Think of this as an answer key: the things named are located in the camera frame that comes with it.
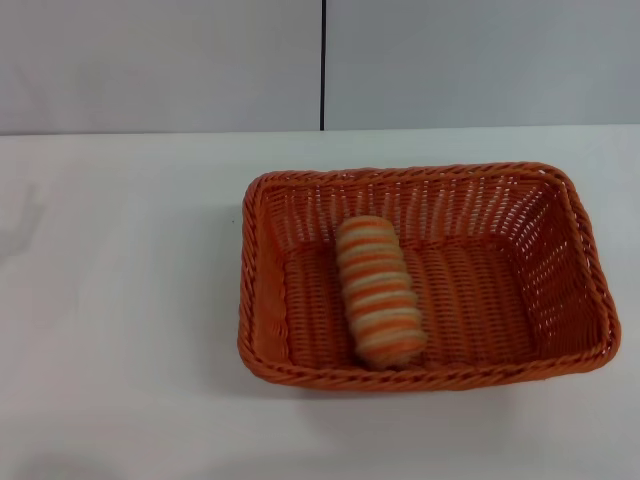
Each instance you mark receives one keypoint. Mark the orange woven rectangular basket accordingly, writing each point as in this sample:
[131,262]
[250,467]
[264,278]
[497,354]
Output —
[475,300]

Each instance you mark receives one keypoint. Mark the orange cream striped bread roll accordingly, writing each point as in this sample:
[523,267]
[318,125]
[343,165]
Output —
[377,295]

